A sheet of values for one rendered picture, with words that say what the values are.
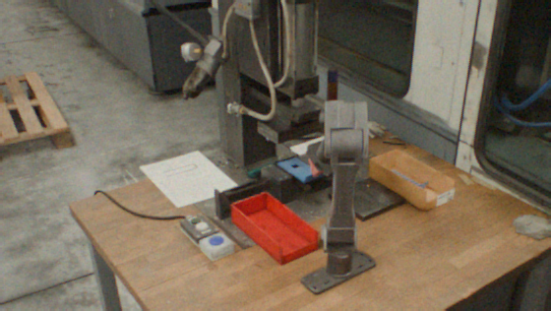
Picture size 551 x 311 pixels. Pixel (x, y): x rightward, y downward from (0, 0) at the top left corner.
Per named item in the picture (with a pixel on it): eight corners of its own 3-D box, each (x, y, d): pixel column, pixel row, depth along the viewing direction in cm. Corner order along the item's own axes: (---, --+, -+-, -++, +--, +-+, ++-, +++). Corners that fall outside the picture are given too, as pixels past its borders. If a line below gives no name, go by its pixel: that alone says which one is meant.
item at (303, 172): (306, 185, 174) (306, 175, 172) (276, 164, 184) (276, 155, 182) (326, 177, 177) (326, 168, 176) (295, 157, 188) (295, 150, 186)
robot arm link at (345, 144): (326, 230, 153) (331, 123, 131) (352, 230, 153) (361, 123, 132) (327, 248, 148) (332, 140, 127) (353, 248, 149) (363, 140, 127)
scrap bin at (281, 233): (281, 266, 155) (280, 247, 152) (231, 221, 172) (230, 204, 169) (318, 249, 162) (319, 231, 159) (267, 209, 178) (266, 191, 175)
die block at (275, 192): (279, 206, 180) (279, 184, 176) (261, 192, 186) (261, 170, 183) (333, 186, 190) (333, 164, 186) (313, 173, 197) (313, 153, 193)
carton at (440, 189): (423, 214, 179) (426, 191, 175) (367, 180, 196) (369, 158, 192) (453, 201, 186) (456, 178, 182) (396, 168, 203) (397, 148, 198)
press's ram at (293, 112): (279, 155, 170) (277, 51, 154) (231, 123, 187) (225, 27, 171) (330, 139, 179) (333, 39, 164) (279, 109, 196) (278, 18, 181)
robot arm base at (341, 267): (298, 255, 146) (316, 270, 142) (361, 227, 157) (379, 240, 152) (298, 280, 150) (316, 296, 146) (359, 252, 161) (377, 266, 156)
